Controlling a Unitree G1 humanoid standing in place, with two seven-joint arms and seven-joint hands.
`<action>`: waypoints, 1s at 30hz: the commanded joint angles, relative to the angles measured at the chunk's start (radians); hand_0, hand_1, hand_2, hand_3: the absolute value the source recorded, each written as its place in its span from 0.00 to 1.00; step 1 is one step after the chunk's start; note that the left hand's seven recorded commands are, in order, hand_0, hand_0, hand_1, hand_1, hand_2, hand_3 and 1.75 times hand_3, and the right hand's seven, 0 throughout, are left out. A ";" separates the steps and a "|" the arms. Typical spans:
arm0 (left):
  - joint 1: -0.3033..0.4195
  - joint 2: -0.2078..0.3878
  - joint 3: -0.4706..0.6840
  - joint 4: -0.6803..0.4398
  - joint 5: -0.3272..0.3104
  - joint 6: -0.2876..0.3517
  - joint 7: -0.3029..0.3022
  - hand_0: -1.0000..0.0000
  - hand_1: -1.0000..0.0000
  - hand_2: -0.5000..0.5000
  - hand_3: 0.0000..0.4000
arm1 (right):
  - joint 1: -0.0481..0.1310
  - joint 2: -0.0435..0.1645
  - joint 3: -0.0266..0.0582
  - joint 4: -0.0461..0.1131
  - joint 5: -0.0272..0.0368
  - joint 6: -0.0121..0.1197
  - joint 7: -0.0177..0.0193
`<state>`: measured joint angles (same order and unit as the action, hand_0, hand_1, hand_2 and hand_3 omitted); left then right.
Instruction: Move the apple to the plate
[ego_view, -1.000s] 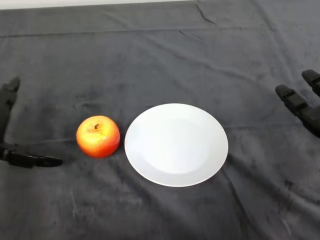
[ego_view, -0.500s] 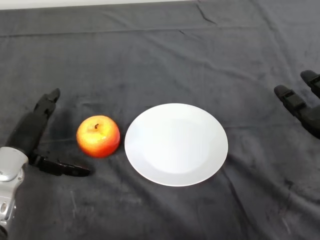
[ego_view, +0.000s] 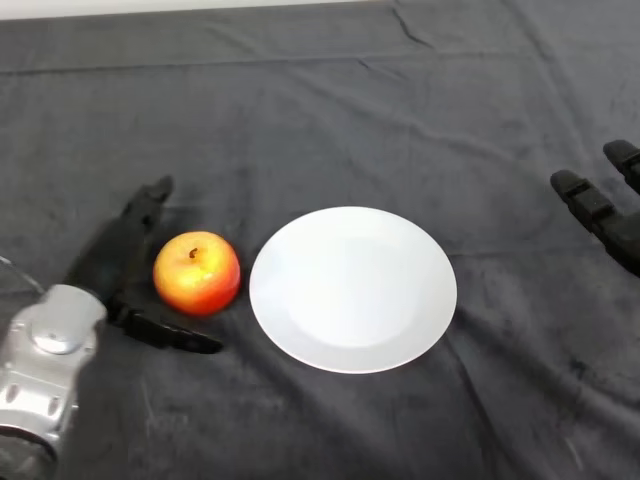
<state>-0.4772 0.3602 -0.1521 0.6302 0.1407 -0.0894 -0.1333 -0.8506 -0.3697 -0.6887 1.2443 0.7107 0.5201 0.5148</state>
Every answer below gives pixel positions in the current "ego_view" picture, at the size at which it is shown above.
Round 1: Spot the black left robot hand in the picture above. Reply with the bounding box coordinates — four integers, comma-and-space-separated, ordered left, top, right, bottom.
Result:
62, 174, 224, 356

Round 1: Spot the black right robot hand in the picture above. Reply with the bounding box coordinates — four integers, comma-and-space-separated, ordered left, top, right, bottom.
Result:
549, 139, 640, 278

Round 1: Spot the red yellow apple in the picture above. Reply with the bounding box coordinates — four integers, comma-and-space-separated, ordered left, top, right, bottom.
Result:
152, 230, 241, 316

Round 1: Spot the white round plate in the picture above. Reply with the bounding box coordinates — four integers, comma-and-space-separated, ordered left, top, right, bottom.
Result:
248, 206, 458, 375

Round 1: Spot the black cloth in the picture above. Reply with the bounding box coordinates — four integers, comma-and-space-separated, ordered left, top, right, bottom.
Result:
0, 0, 640, 480

